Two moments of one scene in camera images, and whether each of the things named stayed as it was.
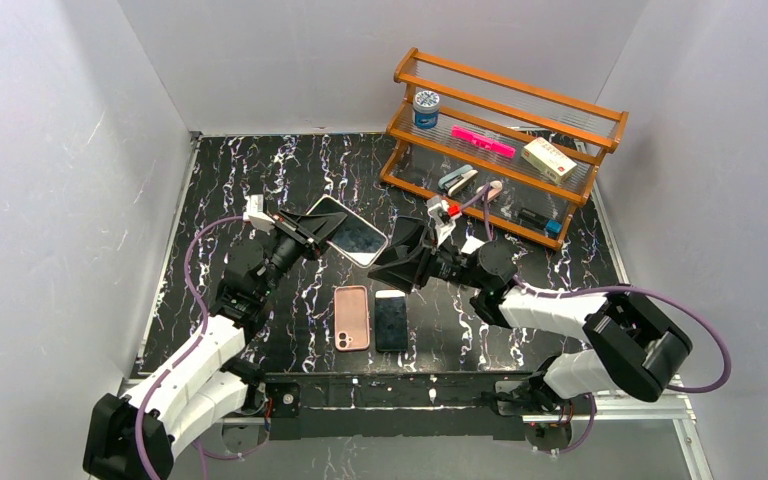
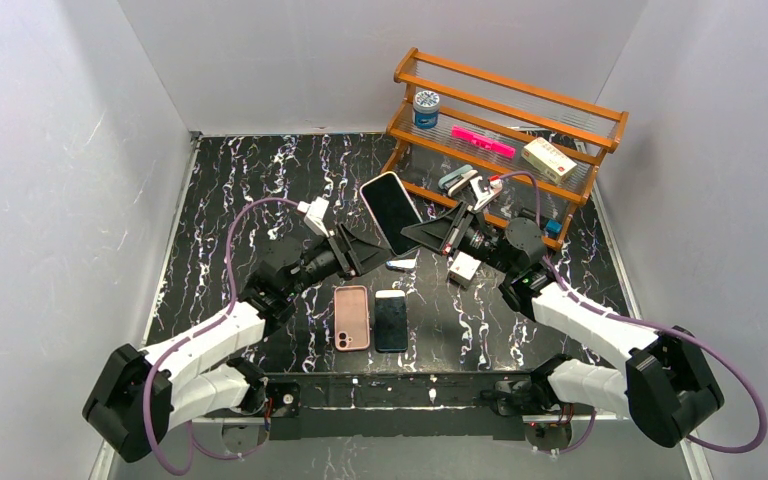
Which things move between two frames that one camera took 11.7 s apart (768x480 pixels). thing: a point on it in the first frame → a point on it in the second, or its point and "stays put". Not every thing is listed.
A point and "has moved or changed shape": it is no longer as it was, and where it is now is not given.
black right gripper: x=430 y=258 → x=455 y=229
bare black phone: x=391 y=321 stays put
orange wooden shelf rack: x=471 y=142 stays put
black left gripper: x=306 y=235 → x=344 y=249
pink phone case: x=351 y=318 stays put
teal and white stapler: x=456 y=180 stays put
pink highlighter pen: x=486 y=143 stays put
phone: x=356 y=238 has moved or changed shape
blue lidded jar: x=426 y=109 stays put
